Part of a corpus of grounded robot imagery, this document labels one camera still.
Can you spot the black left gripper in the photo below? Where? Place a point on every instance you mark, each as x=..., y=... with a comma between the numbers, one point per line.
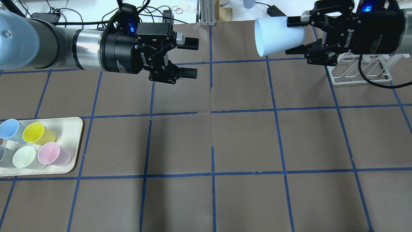
x=120, y=53

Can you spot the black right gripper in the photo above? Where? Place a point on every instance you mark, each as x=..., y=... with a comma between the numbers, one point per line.
x=375, y=35

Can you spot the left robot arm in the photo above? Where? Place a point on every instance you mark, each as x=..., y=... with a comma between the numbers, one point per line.
x=33, y=43

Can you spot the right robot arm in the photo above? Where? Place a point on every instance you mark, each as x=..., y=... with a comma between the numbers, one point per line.
x=406, y=32

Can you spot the pink plastic cup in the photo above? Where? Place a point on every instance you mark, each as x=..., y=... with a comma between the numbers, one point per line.
x=53, y=154

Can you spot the yellow plastic cup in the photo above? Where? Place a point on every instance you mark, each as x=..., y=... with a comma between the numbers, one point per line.
x=37, y=133

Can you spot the light blue plastic cup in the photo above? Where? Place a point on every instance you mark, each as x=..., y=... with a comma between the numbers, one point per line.
x=12, y=130

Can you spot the pale cream plastic cup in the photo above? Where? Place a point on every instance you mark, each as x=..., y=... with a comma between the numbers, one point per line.
x=26, y=157

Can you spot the grey plastic cup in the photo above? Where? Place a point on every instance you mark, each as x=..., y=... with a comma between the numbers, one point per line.
x=6, y=157

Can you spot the black power adapter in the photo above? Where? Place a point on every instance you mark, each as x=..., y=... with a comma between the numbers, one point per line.
x=274, y=11

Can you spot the cream plastic tray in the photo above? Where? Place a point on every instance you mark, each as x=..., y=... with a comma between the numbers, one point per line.
x=68, y=133

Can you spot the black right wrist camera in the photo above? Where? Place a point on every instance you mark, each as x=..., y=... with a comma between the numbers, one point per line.
x=373, y=5

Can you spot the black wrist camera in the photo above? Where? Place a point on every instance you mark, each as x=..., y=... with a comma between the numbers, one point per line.
x=373, y=5
x=125, y=20

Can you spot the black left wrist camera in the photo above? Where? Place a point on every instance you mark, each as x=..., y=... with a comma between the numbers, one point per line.
x=125, y=20

